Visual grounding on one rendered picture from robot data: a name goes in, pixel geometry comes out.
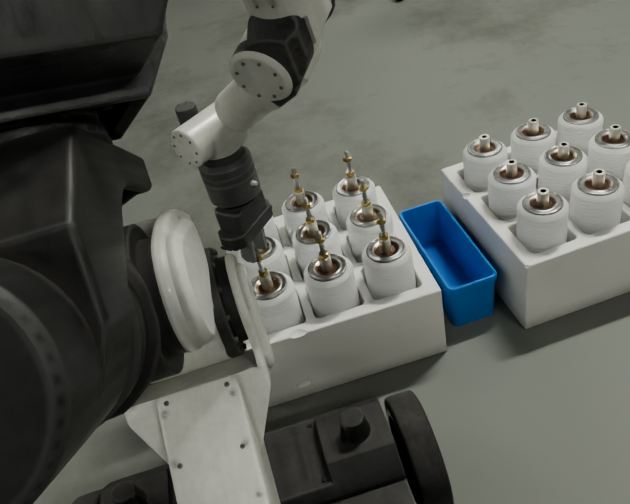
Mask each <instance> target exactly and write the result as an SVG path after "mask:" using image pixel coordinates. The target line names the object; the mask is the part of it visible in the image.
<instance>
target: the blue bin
mask: <svg viewBox="0 0 630 504"><path fill-rule="evenodd" d="M399 219H400V221H401V223H402V225H403V226H404V228H405V230H406V231H407V233H408V235H409V236H410V238H411V240H412V242H413V243H414V245H415V247H416V248H417V250H418V252H419V254H420V255H421V257H422V259H423V260H424V262H425V264H426V265H427V267H428V269H429V270H430V272H431V274H432V276H433V277H434V279H435V281H436V282H437V284H438V286H439V287H440V289H441V295H442V305H443V310H444V312H445V313H446V315H447V316H448V318H449V320H450V321H451V323H452V324H453V325H454V326H462V325H464V324H467V323H470V322H473V321H476V320H479V319H482V318H485V317H488V316H490V315H492V314H493V309H494V287H495V280H496V279H497V272H496V270H495V269H494V268H493V266H492V265H491V264H490V262H489V261H488V260H487V259H486V257H485V256H484V255H483V254H482V252H481V251H480V250H479V248H478V247H477V246H476V245H475V243H474V242H473V241H472V239H471V238H470V237H469V236H468V234H467V233H466V232H465V231H464V229H463V228H462V227H461V225H460V224H459V223H458V222H457V220H456V219H455V218H454V217H453V215H452V214H451V213H450V211H449V210H448V209H447V208H446V206H445V205H444V204H443V202H441V201H439V200H435V201H431V202H428V203H425V204H422V205H419V206H416V207H413V208H410V209H407V210H404V211H402V212H400V213H399Z"/></svg>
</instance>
